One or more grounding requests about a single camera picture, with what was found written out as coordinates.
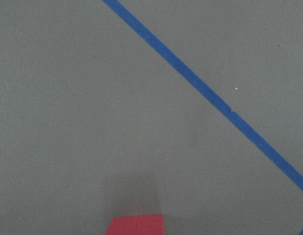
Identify red cube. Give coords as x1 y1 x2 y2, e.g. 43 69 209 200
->
105 214 164 235

